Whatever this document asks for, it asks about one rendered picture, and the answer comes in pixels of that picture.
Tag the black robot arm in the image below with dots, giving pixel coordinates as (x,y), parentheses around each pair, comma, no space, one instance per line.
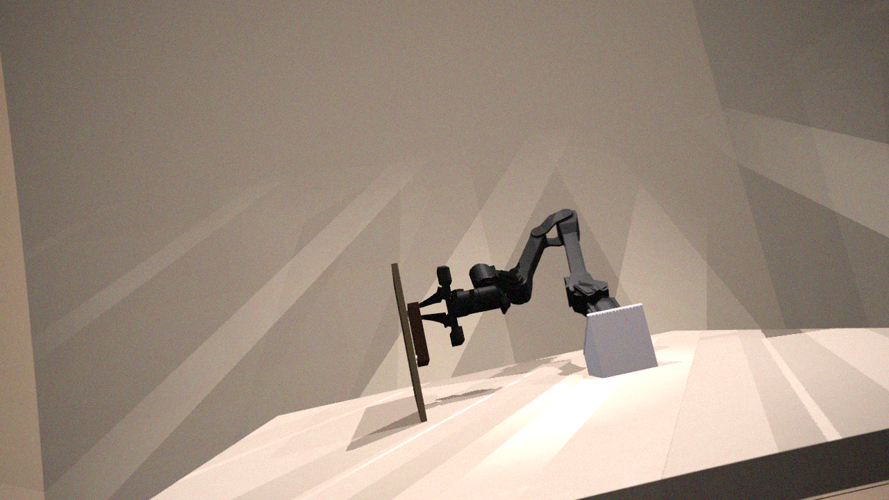
(498,288)

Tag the brown picture frame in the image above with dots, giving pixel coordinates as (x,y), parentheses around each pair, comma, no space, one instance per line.
(417,330)

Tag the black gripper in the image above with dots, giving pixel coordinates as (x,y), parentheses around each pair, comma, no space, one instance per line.
(464,303)

